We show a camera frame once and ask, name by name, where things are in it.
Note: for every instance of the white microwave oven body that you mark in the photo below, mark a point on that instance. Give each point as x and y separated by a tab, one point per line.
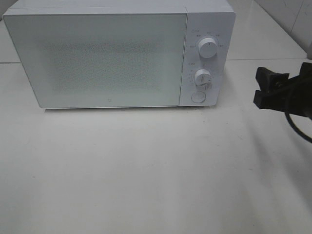
205	18

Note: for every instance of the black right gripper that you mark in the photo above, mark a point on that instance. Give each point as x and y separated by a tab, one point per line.
294	95

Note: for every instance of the upper white power knob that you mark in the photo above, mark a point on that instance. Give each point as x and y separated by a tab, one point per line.
207	47

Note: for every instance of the round white door button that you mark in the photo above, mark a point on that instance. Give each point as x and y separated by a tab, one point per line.
198	97

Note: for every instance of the white microwave door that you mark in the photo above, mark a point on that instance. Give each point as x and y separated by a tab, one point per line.
95	61

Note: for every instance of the white timer knob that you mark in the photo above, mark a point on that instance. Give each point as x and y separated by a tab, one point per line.
202	77

